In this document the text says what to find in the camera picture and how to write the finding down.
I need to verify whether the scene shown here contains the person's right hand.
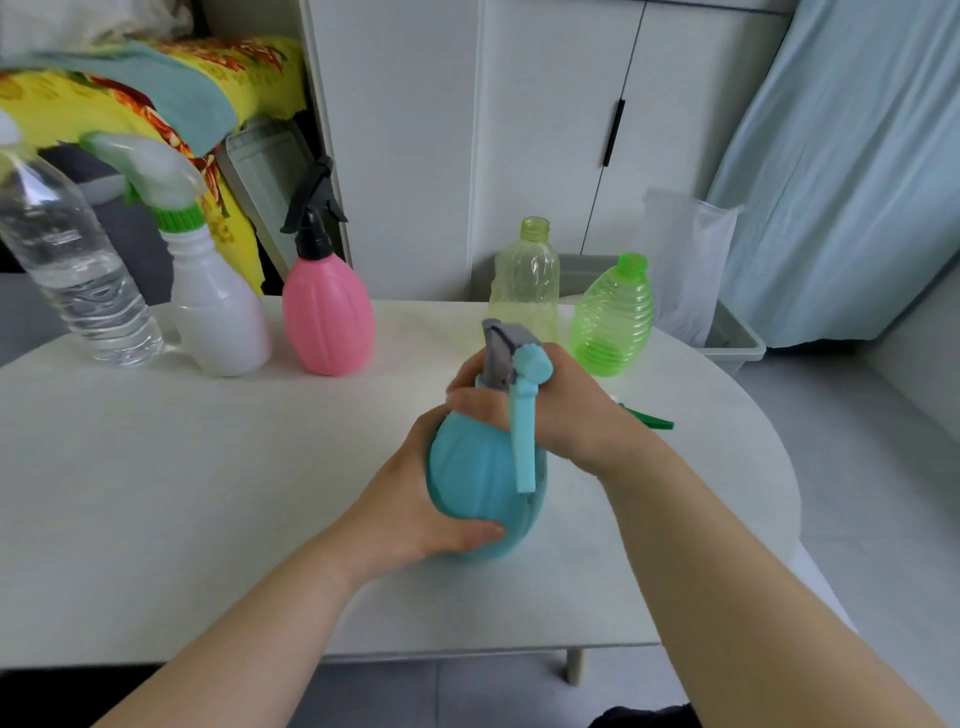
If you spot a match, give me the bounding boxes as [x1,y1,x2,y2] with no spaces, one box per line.
[446,343,661,481]

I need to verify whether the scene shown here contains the person's left hand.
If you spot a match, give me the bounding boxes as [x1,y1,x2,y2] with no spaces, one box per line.
[329,404,505,586]

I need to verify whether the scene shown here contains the grey blue spray head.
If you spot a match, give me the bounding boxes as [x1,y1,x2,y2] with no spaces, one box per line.
[479,318,555,495]

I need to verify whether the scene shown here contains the white green spray head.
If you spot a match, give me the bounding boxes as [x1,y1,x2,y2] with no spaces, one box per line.
[618,402,676,433]

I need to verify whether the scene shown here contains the blue plastic bottle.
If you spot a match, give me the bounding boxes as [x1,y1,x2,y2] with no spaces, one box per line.
[425,374,549,562]

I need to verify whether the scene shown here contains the green ribbed bottle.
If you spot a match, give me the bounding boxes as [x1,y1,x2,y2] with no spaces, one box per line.
[568,252,655,378]

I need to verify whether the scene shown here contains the yellow-green clear bottle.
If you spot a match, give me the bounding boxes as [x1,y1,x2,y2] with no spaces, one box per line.
[487,216,562,346]

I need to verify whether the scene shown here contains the pink plastic bottle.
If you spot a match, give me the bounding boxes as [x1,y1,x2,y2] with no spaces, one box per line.
[281,254,376,378]

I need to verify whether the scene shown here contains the white plastic bottle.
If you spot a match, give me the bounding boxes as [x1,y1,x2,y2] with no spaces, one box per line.
[161,224,273,378]

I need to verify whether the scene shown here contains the black spray head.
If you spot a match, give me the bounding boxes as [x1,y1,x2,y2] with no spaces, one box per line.
[280,155,349,262]

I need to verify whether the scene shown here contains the translucent green spray head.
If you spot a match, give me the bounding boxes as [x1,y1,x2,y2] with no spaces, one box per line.
[78,131,210,232]

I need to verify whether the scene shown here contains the person's right forearm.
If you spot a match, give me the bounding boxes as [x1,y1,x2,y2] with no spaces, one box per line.
[599,438,950,728]

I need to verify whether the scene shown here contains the person's left forearm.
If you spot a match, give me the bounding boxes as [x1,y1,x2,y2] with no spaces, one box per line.
[93,524,361,728]

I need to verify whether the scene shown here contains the clear water bottle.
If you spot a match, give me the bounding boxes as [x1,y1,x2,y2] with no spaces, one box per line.
[0,108,165,367]

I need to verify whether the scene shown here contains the grey plastic bin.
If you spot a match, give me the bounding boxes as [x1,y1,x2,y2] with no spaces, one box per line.
[470,253,768,376]

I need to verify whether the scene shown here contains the translucent white plastic bag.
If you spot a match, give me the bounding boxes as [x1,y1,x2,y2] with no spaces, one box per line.
[643,187,744,348]

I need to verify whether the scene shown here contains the black trousers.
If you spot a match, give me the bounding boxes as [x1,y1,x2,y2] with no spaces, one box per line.
[588,703,703,728]

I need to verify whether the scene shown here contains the white cabinet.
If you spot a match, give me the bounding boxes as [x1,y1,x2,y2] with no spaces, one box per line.
[299,0,796,303]

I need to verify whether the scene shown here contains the light blue curtain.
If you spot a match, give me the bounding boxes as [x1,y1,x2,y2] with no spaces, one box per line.
[708,0,960,350]

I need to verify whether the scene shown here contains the grey plastic lid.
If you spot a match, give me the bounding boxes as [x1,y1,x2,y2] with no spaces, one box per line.
[213,116,346,283]

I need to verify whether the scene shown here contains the teal towel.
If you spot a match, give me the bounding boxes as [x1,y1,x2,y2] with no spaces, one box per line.
[14,43,240,157]

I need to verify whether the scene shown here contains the yellow floral cloth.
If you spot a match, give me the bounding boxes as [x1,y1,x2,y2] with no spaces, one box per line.
[0,35,307,295]

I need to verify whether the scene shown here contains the white pillow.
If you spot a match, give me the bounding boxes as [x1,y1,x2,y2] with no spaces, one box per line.
[0,0,195,50]

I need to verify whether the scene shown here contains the black cabinet handle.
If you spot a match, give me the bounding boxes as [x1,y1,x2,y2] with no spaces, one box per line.
[603,98,627,168]

